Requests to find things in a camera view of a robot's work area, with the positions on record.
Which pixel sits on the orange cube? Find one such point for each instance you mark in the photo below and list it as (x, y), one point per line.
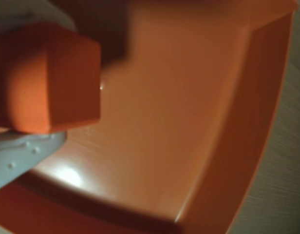
(55, 78)

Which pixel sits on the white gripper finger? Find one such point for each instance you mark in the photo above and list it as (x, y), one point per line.
(38, 12)
(21, 156)

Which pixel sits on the orange plastic box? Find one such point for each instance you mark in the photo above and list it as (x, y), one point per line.
(189, 109)

